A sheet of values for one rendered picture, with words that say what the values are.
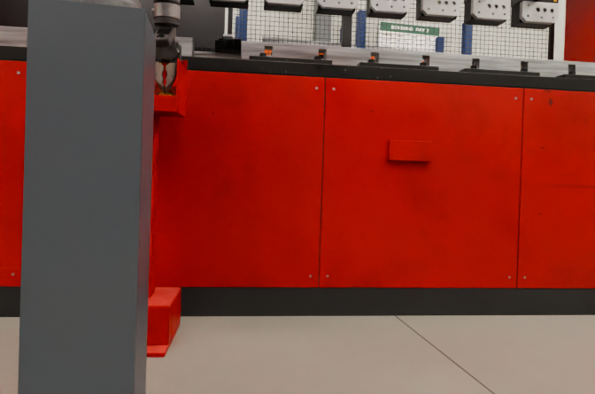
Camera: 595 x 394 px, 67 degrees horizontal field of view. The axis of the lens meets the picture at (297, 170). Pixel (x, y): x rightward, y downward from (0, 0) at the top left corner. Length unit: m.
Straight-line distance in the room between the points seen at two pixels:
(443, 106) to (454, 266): 0.57
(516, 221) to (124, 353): 1.40
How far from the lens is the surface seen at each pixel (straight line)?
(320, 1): 1.77
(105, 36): 0.84
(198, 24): 2.30
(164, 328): 1.37
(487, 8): 1.98
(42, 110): 0.84
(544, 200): 1.88
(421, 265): 1.70
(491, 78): 1.80
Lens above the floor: 0.52
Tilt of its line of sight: 1 degrees down
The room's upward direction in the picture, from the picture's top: 2 degrees clockwise
